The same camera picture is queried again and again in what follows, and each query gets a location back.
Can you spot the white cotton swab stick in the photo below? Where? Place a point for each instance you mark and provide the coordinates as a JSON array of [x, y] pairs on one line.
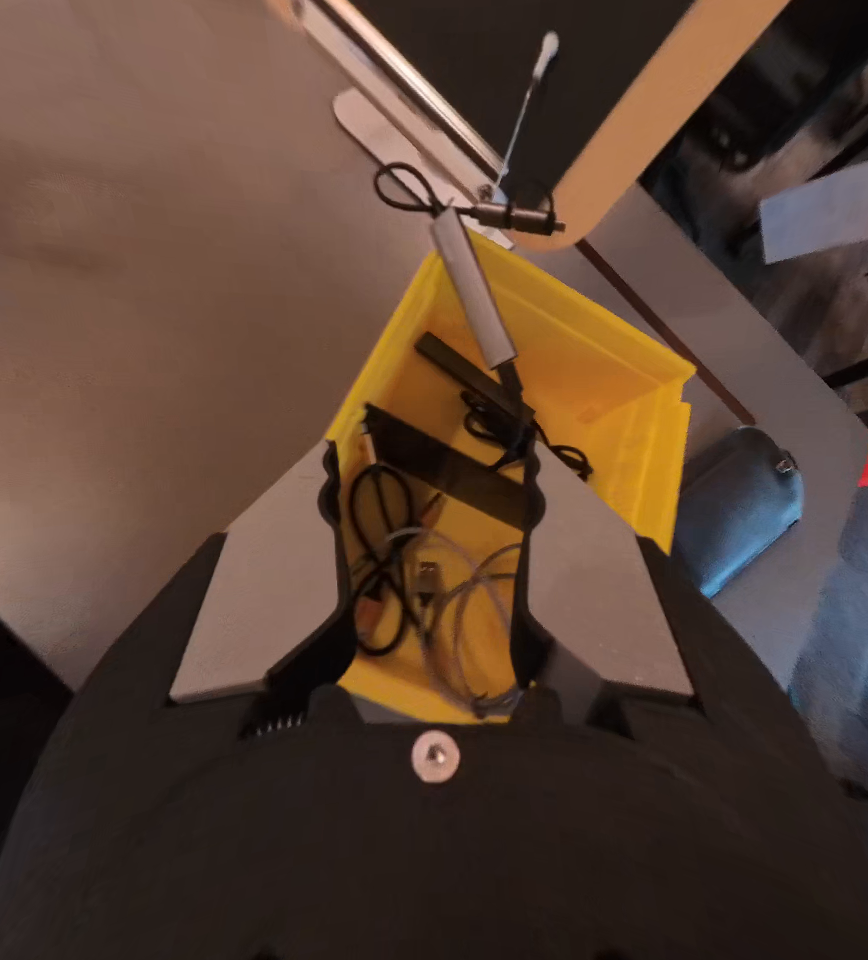
[[527, 105]]

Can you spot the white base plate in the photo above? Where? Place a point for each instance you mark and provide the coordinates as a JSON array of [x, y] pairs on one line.
[[374, 124]]

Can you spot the long black flat strip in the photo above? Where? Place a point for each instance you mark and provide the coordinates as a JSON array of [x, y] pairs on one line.
[[441, 465]]

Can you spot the silver metal rail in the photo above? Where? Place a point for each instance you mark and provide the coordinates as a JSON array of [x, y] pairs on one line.
[[396, 75]]

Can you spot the silver usb hub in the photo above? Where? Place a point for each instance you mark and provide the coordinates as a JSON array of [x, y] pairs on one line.
[[471, 292]]

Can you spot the yellow plastic bin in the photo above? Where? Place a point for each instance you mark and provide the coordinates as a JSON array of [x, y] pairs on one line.
[[591, 360]]

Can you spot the grey sheet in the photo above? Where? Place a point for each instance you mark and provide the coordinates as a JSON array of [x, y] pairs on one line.
[[838, 210]]

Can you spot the blue-grey pouch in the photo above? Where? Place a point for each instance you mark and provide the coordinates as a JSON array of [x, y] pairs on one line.
[[741, 502]]

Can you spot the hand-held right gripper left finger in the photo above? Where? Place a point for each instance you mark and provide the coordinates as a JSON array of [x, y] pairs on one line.
[[269, 592]]

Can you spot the black board with wooden edge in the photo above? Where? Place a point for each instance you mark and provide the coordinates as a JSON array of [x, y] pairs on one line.
[[479, 75]]

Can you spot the short black flat strip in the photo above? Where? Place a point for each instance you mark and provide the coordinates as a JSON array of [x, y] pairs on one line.
[[471, 375]]

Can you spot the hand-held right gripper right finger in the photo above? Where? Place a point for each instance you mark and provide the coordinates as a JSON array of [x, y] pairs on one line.
[[599, 592]]

